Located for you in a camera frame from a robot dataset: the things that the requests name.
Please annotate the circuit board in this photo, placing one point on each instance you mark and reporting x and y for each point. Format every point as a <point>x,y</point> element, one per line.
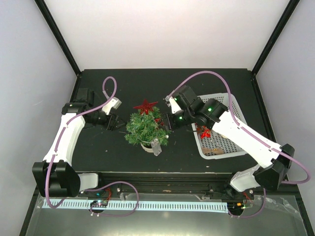
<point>99,203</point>
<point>239,205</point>

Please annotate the red star ornament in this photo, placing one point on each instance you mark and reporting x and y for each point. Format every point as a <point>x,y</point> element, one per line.
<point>145,107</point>

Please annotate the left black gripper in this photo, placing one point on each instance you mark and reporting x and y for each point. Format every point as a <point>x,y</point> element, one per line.
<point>111,126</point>

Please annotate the left black frame post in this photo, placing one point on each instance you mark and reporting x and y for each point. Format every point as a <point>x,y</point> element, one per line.
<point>43,8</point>

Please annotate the white plastic basket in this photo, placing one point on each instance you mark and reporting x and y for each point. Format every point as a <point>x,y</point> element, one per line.
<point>216,140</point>

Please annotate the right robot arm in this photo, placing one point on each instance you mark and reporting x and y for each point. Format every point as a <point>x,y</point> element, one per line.
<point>272,164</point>

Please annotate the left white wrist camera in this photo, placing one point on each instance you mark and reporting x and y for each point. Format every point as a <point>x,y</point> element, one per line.
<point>113,104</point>

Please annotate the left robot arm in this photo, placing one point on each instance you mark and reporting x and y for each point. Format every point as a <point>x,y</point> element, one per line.
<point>54,175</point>

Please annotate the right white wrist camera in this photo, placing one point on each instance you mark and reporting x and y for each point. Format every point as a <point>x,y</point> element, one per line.
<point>173,105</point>

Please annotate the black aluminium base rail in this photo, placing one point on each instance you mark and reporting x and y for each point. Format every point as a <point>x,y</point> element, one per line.
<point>213,185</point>

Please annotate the red ribbon bow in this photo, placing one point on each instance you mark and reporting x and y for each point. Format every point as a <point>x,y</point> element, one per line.
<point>203,132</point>

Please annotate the red gift box ornament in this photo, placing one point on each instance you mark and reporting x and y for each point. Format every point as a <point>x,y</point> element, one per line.
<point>159,122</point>

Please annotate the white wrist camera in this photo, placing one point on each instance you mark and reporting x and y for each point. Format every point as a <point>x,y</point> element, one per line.
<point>113,104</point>
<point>173,105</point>

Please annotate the right black frame post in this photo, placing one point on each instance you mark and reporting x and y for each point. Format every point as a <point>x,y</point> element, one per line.
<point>283,20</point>

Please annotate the left circuit board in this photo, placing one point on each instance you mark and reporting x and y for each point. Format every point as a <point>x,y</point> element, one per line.
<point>99,203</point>

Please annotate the burlap bow ornament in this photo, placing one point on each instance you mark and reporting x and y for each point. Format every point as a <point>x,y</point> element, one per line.
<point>212,151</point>

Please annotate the right circuit board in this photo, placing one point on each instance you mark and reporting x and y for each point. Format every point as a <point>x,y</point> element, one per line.
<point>239,205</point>

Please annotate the black frame post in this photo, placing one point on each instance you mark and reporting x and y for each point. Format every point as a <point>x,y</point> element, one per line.
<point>283,20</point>
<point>43,8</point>

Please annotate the white slotted cable duct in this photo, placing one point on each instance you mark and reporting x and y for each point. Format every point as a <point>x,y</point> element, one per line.
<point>147,206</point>

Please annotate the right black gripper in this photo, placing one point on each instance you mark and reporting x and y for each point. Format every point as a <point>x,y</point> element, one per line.
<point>168,123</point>

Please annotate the small green christmas tree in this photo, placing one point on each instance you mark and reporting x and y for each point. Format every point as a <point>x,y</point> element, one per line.
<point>142,130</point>

